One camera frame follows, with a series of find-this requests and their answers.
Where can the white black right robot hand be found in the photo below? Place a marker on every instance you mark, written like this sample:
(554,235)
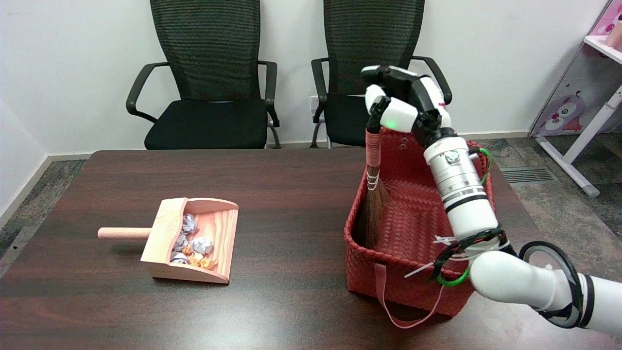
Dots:
(403,114)

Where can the brown bristle hand broom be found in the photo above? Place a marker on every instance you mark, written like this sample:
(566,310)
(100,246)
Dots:
(373,214)

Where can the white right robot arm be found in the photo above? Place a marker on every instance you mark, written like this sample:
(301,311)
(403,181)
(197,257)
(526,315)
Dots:
(459,189)

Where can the red woven basket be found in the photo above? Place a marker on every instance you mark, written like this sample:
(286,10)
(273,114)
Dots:
(413,218)

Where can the black mesh office chair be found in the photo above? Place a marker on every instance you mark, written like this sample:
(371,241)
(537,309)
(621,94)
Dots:
(204,48)
(359,34)

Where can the grey floor vent grille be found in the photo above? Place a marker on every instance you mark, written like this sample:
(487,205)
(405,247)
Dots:
(525,174)

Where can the pink cartoon shelf unit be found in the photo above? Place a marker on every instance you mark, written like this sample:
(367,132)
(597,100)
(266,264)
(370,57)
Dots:
(563,97)

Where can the pink object on shelf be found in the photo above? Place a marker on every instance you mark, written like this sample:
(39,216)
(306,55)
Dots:
(615,35)

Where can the blue white crumpled paper ball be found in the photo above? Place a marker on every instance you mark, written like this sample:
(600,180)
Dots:
(178,258)
(202,245)
(189,223)
(181,241)

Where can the orange crumpled paper ball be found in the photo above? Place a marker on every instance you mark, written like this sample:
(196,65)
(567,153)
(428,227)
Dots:
(187,250)
(209,264)
(196,259)

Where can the wooden dustpan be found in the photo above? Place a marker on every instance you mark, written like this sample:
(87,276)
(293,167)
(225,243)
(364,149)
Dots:
(163,243)

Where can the white wall socket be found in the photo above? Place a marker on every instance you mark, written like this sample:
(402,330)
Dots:
(314,103)

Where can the white desk leg frame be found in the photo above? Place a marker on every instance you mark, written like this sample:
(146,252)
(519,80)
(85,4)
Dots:
(583,141)

